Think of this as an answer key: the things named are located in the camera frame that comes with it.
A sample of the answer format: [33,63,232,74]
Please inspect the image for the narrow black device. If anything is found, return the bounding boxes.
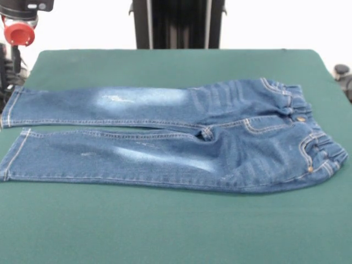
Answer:
[0,42,7,93]

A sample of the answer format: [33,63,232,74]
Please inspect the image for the dark green tablecloth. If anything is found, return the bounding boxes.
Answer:
[0,48,352,264]

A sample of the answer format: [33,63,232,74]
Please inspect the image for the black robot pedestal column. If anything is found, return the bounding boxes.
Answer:
[128,0,228,50]

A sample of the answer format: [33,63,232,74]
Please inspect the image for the blue denim jeans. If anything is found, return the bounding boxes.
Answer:
[0,78,349,195]

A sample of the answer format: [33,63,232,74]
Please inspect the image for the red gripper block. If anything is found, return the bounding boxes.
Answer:
[1,15,36,73]

